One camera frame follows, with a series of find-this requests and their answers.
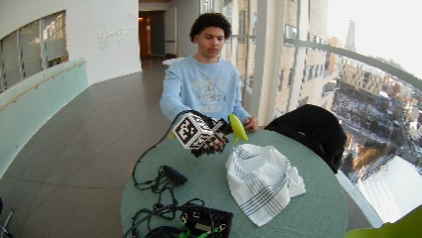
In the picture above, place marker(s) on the black electronics box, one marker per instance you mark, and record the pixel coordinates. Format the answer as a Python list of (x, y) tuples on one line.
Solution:
[(206, 219)]

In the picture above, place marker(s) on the yellow-green toy banana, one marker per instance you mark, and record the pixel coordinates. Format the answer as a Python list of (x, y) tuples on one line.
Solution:
[(237, 128)]

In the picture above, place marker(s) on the small black hub box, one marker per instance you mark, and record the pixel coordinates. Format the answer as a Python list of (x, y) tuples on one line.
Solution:
[(173, 175)]

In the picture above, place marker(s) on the person in light blue sweatshirt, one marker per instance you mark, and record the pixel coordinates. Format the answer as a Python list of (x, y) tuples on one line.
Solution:
[(204, 86)]

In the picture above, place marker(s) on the white round table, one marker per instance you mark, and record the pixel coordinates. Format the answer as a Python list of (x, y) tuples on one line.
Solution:
[(172, 60)]

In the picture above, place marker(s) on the lime green chair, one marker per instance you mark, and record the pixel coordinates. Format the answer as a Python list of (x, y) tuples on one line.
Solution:
[(391, 228)]

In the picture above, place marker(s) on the grey tripod leg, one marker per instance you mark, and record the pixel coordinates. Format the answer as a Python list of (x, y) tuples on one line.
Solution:
[(5, 221)]

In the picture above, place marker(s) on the black jacket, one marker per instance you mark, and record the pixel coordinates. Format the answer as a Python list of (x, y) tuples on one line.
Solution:
[(314, 132)]

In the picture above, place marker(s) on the wooden wall handrail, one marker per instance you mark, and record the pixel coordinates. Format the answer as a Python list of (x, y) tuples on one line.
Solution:
[(41, 81)]

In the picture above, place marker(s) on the white cube with black markers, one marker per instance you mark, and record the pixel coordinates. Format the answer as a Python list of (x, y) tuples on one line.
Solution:
[(192, 131)]

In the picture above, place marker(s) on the grey window railing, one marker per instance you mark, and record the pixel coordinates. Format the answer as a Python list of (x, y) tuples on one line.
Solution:
[(359, 57)]

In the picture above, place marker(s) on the white cloth with dark stripes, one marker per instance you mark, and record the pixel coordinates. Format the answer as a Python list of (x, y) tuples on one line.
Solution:
[(261, 180)]

